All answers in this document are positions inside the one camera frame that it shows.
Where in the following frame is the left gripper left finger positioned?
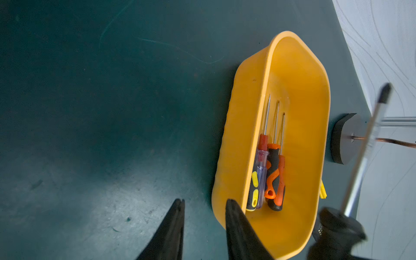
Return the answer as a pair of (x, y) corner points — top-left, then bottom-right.
(136, 199), (185, 260)

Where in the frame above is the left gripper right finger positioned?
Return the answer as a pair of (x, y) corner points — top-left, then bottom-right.
(225, 199), (274, 260)

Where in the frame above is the black yellow handle screwdriver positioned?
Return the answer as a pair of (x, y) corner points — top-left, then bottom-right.
(246, 170), (260, 211)

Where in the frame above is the black orange slim screwdriver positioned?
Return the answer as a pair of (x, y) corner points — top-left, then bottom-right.
(268, 113), (286, 211)

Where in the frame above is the red blue handle screwdriver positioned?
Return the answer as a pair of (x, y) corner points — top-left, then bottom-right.
(256, 95), (271, 209)

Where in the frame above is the black yellow dotted screwdriver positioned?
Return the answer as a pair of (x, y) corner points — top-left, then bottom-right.
(307, 83), (393, 260)

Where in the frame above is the yellow plastic storage box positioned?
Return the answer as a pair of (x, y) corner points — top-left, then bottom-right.
(211, 31), (330, 260)

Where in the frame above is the orange black grip screwdriver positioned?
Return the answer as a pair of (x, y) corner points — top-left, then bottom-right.
(265, 101), (281, 199)

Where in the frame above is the green table mat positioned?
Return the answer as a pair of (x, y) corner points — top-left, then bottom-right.
(1, 1), (370, 260)

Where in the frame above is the brown metal jewelry stand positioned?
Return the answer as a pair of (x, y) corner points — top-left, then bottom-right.
(330, 113), (416, 165)

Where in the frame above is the yellow handle small screwdriver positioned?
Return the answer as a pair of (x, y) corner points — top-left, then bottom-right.
(320, 180), (327, 199)

